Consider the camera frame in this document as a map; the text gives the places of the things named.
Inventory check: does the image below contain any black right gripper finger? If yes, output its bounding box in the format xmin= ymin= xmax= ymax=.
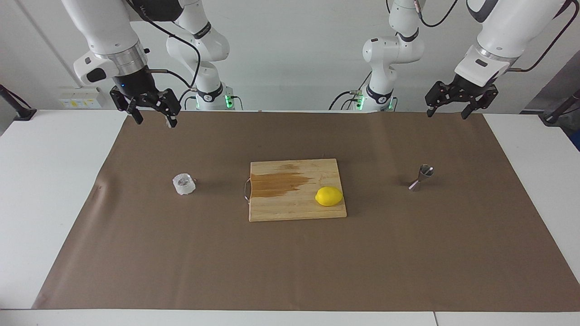
xmin=152 ymin=88 xmax=182 ymax=129
xmin=110 ymin=88 xmax=144 ymax=125

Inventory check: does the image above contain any brown paper table mat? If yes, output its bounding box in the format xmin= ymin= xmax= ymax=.
xmin=32 ymin=110 xmax=580 ymax=313

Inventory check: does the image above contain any black base cable bundle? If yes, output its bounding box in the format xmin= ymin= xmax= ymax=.
xmin=329 ymin=72 xmax=373 ymax=110

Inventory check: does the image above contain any wooden cutting board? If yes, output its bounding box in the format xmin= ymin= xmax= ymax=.
xmin=243 ymin=158 xmax=348 ymax=222

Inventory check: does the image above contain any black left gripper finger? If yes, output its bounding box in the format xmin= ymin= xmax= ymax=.
xmin=461 ymin=90 xmax=499 ymax=120
xmin=425 ymin=81 xmax=454 ymax=118

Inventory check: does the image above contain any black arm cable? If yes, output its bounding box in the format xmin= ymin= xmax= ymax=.
xmin=125 ymin=0 xmax=202 ymax=91
xmin=415 ymin=0 xmax=580 ymax=73

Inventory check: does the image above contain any steel double jigger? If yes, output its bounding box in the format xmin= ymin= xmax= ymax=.
xmin=408 ymin=164 xmax=435 ymax=192

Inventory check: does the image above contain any yellow lemon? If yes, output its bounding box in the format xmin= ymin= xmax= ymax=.
xmin=315 ymin=186 xmax=343 ymax=207

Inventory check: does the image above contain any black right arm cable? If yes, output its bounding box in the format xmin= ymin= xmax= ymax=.
xmin=125 ymin=0 xmax=202 ymax=91

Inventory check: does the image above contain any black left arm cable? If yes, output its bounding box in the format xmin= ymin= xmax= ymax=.
xmin=415 ymin=0 xmax=580 ymax=73

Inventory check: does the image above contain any black clamp stand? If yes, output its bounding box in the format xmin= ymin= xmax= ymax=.
xmin=539 ymin=88 xmax=580 ymax=126
xmin=0 ymin=84 xmax=37 ymax=121

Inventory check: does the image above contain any white wall socket panel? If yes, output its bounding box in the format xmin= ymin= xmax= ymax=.
xmin=59 ymin=87 xmax=102 ymax=109

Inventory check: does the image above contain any dark grey background panel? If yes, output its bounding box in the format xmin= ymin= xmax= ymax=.
xmin=520 ymin=50 xmax=580 ymax=114

